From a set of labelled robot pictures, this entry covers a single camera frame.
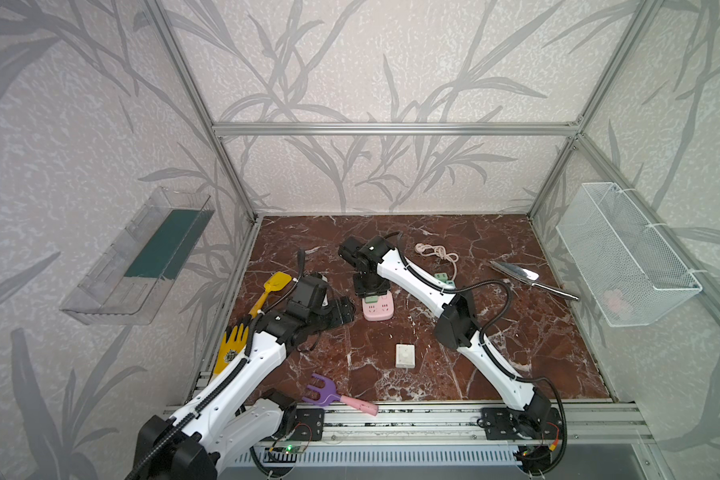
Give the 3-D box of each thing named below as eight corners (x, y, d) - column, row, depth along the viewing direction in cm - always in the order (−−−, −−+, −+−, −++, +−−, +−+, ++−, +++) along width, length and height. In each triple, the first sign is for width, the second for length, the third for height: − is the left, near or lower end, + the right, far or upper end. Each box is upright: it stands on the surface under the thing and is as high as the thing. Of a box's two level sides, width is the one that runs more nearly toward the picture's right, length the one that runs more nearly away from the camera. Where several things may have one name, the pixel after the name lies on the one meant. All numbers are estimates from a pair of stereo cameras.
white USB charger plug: (395, 368, 85) (396, 364, 82) (394, 348, 88) (395, 344, 86) (415, 368, 85) (416, 364, 82) (414, 348, 88) (415, 344, 86)
